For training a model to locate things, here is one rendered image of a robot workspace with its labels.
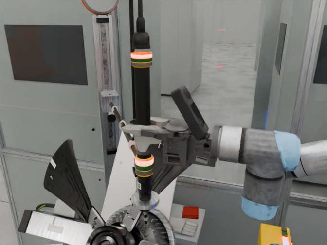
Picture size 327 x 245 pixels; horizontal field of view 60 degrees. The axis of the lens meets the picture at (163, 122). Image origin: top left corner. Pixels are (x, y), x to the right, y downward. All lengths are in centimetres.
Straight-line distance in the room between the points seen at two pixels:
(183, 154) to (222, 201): 96
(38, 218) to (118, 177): 31
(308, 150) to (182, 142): 29
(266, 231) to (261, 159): 59
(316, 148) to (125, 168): 69
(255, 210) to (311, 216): 95
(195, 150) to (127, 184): 54
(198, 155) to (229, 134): 8
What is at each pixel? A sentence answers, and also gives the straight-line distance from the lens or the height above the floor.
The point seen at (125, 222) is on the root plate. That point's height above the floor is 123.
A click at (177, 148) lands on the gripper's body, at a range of 61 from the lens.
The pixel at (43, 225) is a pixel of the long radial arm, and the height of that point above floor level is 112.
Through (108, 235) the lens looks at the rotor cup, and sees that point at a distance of 82.
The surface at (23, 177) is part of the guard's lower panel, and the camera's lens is 209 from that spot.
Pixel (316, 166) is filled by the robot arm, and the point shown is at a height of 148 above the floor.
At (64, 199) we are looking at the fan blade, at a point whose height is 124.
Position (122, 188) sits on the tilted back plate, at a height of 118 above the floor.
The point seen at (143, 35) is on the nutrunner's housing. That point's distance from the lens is 58.
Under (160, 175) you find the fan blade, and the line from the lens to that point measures 82.
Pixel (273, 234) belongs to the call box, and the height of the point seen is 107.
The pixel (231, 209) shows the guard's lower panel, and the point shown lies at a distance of 157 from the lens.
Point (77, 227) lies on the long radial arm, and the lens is 105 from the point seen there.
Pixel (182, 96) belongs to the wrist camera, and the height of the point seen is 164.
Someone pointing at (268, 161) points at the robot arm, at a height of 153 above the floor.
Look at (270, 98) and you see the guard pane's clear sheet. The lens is 132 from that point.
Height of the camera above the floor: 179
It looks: 20 degrees down
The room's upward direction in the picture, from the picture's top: straight up
